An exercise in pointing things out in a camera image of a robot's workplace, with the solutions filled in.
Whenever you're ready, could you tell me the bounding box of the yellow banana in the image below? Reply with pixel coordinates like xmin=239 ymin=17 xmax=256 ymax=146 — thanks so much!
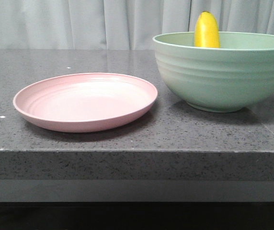
xmin=194 ymin=11 xmax=220 ymax=48

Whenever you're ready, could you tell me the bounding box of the pink plate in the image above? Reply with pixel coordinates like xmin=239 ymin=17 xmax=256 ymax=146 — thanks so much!
xmin=13 ymin=73 xmax=158 ymax=133

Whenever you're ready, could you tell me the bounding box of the green bowl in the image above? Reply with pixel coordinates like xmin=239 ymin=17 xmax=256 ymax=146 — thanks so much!
xmin=153 ymin=32 xmax=274 ymax=113

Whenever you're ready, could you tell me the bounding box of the grey curtain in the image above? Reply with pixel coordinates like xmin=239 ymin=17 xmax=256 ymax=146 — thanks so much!
xmin=0 ymin=0 xmax=274 ymax=50

